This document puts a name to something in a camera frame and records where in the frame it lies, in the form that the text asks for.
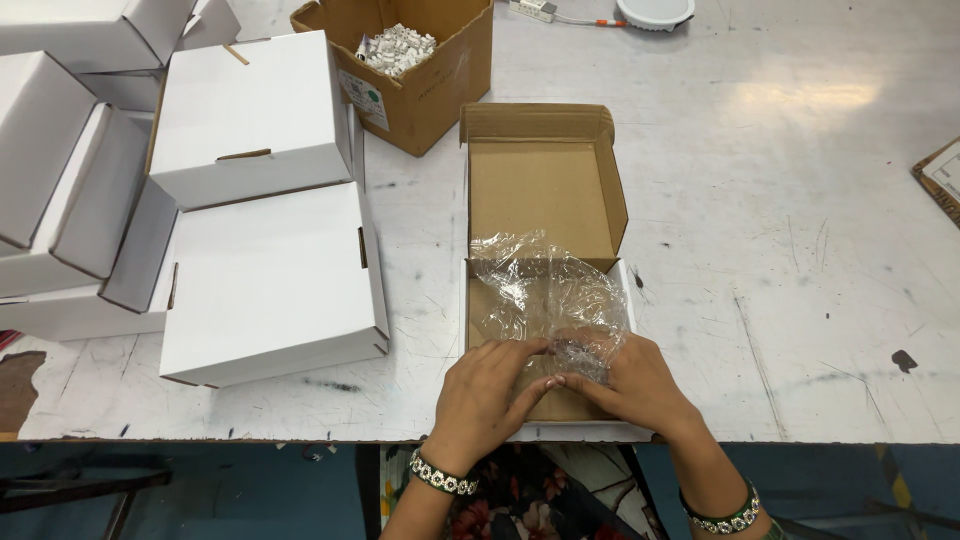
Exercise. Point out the person's left hand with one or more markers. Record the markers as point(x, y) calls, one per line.
point(472, 405)

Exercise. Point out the person's right hand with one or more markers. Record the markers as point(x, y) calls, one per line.
point(645, 390)

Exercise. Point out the clear crinkled plastic bag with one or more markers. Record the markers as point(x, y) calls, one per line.
point(544, 289)

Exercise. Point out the beaded bangle on left wrist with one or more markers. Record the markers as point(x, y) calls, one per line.
point(442, 477)

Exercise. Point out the beaded bangle on wrist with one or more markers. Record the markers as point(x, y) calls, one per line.
point(727, 519)
point(442, 477)

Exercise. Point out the person's floral clothing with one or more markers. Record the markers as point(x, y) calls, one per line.
point(540, 495)

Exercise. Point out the beaded bangle on right wrist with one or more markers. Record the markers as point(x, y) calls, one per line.
point(727, 519)

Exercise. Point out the open white cardboard box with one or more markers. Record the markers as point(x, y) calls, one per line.
point(544, 195)

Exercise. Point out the pile of closed white boxes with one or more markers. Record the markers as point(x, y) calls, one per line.
point(255, 285)

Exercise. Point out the brown carton with label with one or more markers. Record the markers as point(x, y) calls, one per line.
point(435, 97)

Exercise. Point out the flat brown cardboard with label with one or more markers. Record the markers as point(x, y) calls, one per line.
point(941, 180)

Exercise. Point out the heap of white plastic connectors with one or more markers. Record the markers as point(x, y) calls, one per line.
point(397, 49)

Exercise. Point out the white round ceiling light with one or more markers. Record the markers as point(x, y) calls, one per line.
point(655, 11)

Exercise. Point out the white light driver unit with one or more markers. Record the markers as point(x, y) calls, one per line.
point(534, 8)

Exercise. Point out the dark metal frame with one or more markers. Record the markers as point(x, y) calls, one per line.
point(82, 487)

